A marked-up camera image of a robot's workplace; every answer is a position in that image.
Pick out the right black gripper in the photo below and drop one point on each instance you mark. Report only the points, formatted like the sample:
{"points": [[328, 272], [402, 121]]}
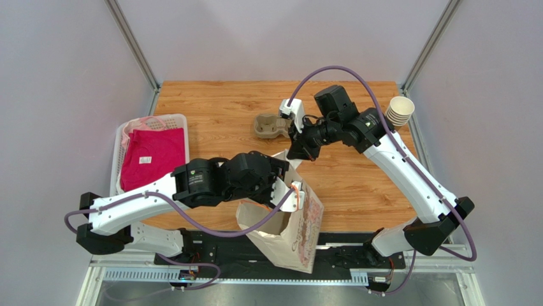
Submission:
{"points": [[303, 143]]}

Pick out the white paper takeout bag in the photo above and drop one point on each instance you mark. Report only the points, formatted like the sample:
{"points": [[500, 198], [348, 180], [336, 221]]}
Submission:
{"points": [[289, 238]]}

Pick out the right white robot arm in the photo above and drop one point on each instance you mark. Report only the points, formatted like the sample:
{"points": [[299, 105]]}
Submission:
{"points": [[438, 211]]}

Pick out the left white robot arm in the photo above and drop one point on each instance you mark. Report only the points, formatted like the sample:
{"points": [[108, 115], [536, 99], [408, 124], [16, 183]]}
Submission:
{"points": [[108, 225]]}

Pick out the stack of paper cups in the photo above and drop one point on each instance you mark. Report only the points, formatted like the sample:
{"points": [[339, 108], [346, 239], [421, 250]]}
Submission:
{"points": [[399, 111]]}

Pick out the pink folded cloth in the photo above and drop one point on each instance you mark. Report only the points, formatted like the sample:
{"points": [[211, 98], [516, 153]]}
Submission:
{"points": [[150, 155]]}

